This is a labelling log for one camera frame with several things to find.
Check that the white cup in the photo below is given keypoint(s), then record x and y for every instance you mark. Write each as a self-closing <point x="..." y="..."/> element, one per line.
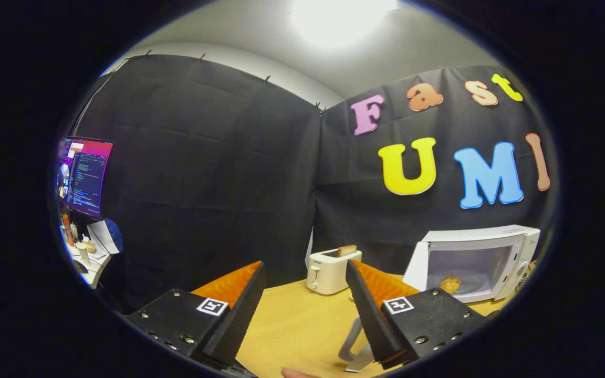
<point x="82" y="253"/>

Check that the toast slice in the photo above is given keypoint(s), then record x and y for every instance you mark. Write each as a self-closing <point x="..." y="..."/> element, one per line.
<point x="347" y="251"/>

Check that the blue cloth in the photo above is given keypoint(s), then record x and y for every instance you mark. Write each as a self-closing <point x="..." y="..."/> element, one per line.
<point x="115" y="236"/>

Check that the black backdrop cloth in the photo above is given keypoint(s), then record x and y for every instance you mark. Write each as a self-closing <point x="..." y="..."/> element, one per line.
<point x="202" y="184"/>

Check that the white toaster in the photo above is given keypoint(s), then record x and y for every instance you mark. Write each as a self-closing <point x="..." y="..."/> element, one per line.
<point x="329" y="273"/>

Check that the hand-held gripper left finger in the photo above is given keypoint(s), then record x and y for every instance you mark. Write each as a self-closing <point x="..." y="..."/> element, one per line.
<point x="237" y="320"/>

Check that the golden bread bun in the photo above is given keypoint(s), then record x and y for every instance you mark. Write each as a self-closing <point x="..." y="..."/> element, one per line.
<point x="450" y="285"/>

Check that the white side desk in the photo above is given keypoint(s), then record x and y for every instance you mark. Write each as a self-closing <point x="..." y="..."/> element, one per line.
<point x="95" y="270"/>

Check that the white paper sheet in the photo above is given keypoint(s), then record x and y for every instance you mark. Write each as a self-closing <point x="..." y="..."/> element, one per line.
<point x="100" y="236"/>

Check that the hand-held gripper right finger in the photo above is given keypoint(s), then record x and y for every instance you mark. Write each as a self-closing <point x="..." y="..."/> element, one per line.
<point x="371" y="315"/>

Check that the computer monitor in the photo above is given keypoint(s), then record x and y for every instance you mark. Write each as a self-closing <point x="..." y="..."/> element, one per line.
<point x="87" y="176"/>

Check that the white microwave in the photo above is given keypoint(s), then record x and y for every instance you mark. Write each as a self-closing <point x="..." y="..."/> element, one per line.
<point x="491" y="236"/>

